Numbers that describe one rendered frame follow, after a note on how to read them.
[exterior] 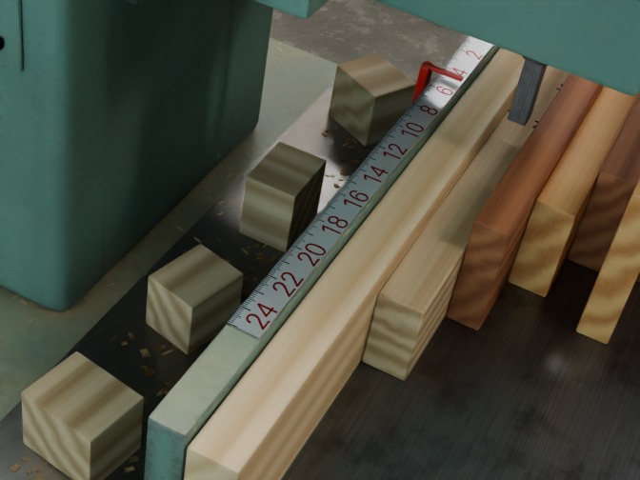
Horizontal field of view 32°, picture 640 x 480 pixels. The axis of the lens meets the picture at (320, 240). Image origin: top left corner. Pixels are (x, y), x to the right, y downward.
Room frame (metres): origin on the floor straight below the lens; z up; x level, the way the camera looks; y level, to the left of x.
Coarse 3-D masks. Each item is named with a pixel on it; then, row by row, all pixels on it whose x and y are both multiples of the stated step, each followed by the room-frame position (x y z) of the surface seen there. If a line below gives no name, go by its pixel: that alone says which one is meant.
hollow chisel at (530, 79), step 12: (528, 72) 0.45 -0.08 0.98; (540, 72) 0.45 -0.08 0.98; (528, 84) 0.45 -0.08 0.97; (540, 84) 0.46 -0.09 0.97; (516, 96) 0.45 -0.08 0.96; (528, 96) 0.45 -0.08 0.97; (516, 108) 0.45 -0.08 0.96; (528, 108) 0.45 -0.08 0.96; (516, 120) 0.45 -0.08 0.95; (528, 120) 0.45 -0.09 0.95
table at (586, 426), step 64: (448, 320) 0.36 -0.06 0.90; (512, 320) 0.37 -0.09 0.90; (576, 320) 0.38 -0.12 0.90; (384, 384) 0.32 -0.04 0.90; (448, 384) 0.32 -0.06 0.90; (512, 384) 0.33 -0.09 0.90; (576, 384) 0.34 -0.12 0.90; (320, 448) 0.28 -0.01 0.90; (384, 448) 0.28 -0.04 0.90; (448, 448) 0.29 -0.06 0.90; (512, 448) 0.30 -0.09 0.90; (576, 448) 0.30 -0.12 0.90
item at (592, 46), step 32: (384, 0) 0.44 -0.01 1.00; (416, 0) 0.44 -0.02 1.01; (448, 0) 0.43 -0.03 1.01; (480, 0) 0.43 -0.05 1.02; (512, 0) 0.43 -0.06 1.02; (544, 0) 0.42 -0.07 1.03; (576, 0) 0.42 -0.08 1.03; (608, 0) 0.41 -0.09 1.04; (480, 32) 0.43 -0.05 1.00; (512, 32) 0.42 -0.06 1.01; (544, 32) 0.42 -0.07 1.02; (576, 32) 0.42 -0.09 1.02; (608, 32) 0.41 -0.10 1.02; (544, 64) 0.45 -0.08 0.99; (576, 64) 0.41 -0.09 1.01; (608, 64) 0.41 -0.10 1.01
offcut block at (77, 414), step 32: (32, 384) 0.34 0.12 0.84; (64, 384) 0.34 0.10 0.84; (96, 384) 0.34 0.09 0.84; (32, 416) 0.33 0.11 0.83; (64, 416) 0.32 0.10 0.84; (96, 416) 0.32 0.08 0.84; (128, 416) 0.33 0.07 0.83; (32, 448) 0.33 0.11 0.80; (64, 448) 0.32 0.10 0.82; (96, 448) 0.31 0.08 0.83; (128, 448) 0.33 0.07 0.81
